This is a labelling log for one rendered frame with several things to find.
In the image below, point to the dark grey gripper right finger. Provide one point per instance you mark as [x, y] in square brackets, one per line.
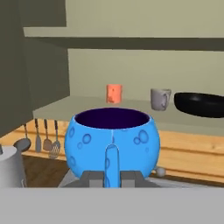
[131, 178]

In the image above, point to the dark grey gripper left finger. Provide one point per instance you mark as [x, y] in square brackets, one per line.
[92, 179]

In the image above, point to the blue bubble-pattern mug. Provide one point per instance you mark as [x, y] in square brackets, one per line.
[112, 145]

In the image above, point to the olive cabinet door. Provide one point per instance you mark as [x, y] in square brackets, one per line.
[14, 67]

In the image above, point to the olive cabinet shelf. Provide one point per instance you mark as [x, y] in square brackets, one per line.
[122, 40]

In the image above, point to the grey round knob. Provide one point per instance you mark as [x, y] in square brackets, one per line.
[160, 172]

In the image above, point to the grey hob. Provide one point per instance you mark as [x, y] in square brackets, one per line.
[163, 182]

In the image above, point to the grey slotted spatula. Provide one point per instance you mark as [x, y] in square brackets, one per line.
[55, 143]

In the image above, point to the grey hanging spatula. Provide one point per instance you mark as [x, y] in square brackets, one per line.
[47, 137]

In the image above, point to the grey ladle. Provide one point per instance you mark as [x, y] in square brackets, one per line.
[22, 142]

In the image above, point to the grey metal kettle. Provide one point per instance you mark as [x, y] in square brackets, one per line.
[11, 167]

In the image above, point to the grey mug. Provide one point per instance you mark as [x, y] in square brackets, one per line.
[159, 99]

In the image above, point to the orange cup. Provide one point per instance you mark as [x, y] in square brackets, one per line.
[114, 93]

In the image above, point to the black bowl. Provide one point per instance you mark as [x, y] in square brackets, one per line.
[201, 105]

